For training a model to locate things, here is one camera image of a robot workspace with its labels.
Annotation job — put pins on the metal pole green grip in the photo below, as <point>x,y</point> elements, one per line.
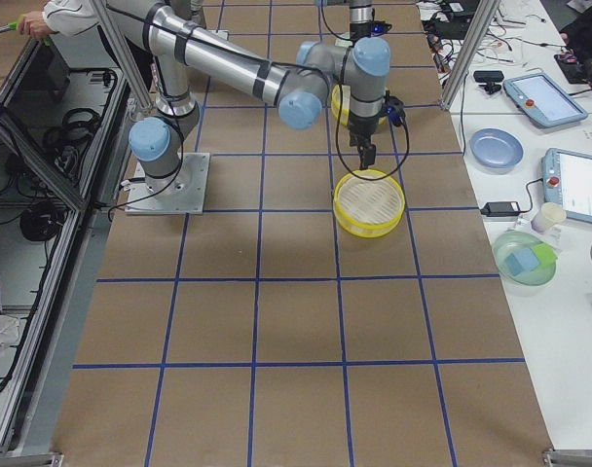
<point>12,26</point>

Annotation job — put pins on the person's hand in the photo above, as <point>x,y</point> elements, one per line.
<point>32,24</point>

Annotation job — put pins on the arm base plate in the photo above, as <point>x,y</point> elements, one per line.
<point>184,193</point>

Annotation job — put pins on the paper cup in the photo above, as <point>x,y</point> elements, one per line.
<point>548,216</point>

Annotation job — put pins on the yellow steamer basket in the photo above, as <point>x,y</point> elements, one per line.
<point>368,204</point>
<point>340,101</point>

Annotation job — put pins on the black webcam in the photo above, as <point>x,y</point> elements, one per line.
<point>489,80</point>

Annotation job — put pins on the black power adapter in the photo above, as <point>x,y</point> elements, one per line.
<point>500,209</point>

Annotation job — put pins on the green bowl with sponges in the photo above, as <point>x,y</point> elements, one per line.
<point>525,262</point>

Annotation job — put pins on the blue plate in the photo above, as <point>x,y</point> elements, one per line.
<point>496,150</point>

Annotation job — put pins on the teach pendant outer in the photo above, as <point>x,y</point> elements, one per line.
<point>567,181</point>

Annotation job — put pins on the aluminium frame post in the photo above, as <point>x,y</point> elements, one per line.
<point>476,32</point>

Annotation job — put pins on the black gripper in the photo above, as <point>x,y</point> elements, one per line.
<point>361,127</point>

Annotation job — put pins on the person in white jacket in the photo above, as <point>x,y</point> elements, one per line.
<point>70,18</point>

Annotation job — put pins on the teach pendant near frame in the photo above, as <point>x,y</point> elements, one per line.
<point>543,101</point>

